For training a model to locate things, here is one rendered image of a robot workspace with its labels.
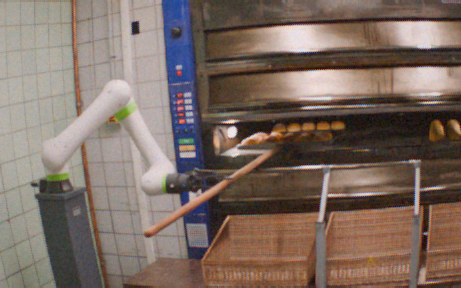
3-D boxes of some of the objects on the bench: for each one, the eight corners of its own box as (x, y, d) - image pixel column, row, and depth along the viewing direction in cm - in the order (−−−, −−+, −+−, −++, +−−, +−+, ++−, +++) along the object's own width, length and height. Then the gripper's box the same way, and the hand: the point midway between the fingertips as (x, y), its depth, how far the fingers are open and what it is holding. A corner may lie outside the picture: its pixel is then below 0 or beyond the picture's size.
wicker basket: (231, 259, 365) (227, 214, 361) (326, 257, 346) (325, 211, 343) (202, 287, 319) (195, 238, 316) (309, 287, 301) (307, 237, 297)
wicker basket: (427, 249, 325) (428, 204, 321) (508, 241, 306) (511, 196, 302) (423, 280, 280) (426, 229, 276) (517, 269, 260) (521, 219, 257)
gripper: (182, 163, 284) (234, 162, 277) (186, 199, 286) (238, 198, 279) (176, 167, 277) (229, 165, 270) (180, 203, 279) (232, 202, 272)
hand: (225, 182), depth 275 cm, fingers closed on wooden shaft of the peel, 3 cm apart
